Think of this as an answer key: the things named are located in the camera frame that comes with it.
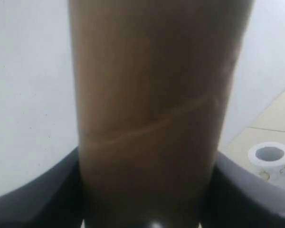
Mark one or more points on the printed white paper towel roll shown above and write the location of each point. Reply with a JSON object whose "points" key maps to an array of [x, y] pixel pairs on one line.
{"points": [[268, 161]]}

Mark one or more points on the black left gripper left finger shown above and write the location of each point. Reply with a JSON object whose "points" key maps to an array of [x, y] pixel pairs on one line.
{"points": [[53, 200]]}

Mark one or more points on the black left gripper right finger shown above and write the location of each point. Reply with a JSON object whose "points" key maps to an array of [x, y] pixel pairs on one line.
{"points": [[238, 199]]}

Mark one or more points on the brown cardboard tube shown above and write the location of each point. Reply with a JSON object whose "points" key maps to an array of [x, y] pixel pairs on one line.
{"points": [[152, 82]]}

